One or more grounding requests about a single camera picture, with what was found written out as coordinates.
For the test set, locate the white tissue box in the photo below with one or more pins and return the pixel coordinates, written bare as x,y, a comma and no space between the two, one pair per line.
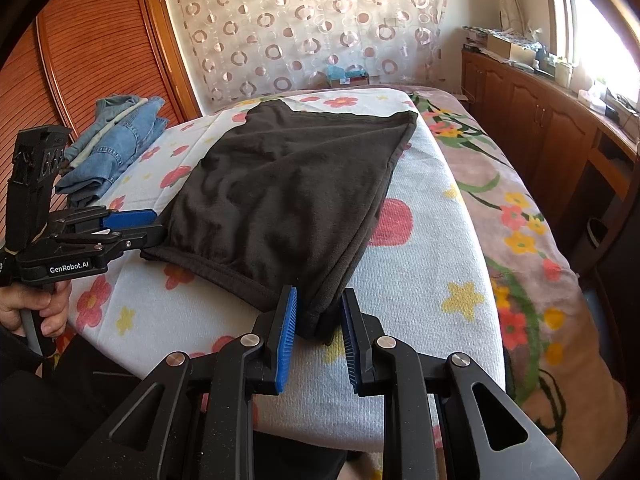
591,99

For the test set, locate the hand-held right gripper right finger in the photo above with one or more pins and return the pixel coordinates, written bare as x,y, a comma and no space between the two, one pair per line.
350,345

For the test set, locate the circle patterned sheer curtain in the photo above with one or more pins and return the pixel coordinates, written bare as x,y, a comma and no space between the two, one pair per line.
300,25

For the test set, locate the white jar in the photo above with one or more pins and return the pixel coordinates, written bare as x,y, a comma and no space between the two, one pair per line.
563,75

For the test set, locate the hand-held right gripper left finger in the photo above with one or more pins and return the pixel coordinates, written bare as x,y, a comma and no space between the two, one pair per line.
286,340

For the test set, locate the black pants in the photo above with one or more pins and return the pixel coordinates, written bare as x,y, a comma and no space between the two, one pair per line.
280,200

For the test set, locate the brown louvered wooden wardrobe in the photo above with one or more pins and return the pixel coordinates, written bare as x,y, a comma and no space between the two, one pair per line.
90,60

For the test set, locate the dark trash bin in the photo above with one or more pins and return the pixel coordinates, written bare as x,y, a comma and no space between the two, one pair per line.
597,237

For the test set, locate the flat cardboard box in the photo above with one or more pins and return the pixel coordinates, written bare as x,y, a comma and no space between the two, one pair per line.
512,50

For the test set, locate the strawberry print white towel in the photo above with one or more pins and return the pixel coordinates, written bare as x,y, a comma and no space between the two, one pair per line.
440,240

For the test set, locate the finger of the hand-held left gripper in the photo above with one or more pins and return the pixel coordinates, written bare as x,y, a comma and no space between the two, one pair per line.
137,239
132,218

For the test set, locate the blue denim folded jeans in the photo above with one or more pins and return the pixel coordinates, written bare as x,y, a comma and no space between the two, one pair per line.
125,147

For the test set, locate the faded grey-blue folded jeans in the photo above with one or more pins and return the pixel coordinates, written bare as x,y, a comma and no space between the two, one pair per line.
107,110

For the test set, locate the wooden framed window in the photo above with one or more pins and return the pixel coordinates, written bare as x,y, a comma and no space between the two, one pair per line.
600,50

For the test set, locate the small cardboard box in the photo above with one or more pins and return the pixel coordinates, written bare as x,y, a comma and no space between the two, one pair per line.
352,81

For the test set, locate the person's left hand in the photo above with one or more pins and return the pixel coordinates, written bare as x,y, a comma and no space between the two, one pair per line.
55,310

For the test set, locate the floral pink blanket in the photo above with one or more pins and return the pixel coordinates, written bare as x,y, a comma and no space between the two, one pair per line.
525,240

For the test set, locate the long wooden cabinet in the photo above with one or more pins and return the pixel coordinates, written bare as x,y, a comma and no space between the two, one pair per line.
530,120

